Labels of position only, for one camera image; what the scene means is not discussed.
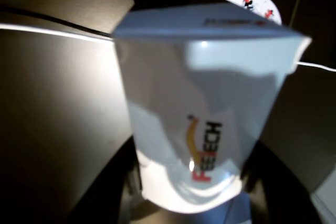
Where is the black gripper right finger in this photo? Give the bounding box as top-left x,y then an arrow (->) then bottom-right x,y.
241,140 -> 329,224

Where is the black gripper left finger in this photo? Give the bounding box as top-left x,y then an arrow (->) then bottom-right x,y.
99,136 -> 169,224

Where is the white and black servo box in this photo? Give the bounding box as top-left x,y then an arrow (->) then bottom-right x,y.
112,1 -> 313,215

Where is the round white patterned coaster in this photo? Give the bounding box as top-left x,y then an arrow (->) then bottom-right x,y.
224,0 -> 284,26

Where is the white cable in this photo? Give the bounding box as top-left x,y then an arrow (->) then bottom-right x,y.
0,23 -> 336,72

